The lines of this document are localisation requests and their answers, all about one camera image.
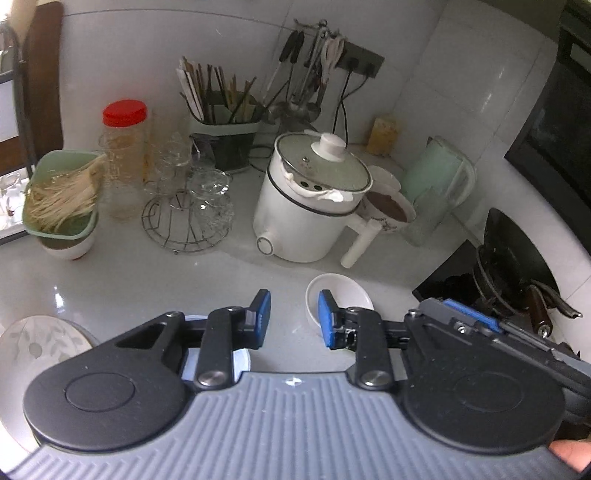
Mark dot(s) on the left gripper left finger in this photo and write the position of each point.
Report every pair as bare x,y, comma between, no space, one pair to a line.
223,331

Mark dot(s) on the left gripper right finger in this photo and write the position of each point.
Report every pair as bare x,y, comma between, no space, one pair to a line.
361,331

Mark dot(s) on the white plastic bowl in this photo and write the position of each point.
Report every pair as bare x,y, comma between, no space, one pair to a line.
346,291

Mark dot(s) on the white floral plate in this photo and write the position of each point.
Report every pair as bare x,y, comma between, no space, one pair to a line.
36,343

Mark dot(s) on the pale blue plastic bowl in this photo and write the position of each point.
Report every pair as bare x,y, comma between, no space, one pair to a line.
241,358

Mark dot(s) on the person's right hand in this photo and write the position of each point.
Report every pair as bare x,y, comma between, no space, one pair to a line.
575,453

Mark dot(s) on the black wok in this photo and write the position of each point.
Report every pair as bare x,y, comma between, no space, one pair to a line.
513,279

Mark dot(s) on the floral bowl dark contents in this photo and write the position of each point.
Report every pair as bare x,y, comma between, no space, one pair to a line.
385,203

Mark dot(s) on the white electric cooking pot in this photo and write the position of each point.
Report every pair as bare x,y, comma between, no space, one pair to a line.
312,188

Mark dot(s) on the white bowl under basket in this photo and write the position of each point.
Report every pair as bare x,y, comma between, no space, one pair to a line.
70,249

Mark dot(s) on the mint green electric kettle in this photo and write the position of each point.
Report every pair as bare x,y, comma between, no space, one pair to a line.
440,180

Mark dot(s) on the yellow sponge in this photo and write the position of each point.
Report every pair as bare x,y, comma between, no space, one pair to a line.
383,136

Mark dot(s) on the green chopstick holder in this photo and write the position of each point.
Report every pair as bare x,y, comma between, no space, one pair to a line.
221,111

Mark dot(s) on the dry noodle bundle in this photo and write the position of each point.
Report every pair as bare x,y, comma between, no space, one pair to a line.
64,196

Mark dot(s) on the red lid plastic jar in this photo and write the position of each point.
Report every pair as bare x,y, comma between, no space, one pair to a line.
123,141

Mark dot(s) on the green square noodle basket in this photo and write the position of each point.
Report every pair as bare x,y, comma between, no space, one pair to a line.
57,161

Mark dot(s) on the white rack drip tray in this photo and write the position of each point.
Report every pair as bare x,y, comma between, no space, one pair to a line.
13,186

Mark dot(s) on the dark metal dish rack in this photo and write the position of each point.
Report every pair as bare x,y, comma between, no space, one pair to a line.
30,52

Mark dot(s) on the wire glass holder stand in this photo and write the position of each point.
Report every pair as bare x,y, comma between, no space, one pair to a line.
189,209

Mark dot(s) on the black wall utensil rail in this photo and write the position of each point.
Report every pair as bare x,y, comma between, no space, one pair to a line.
307,62

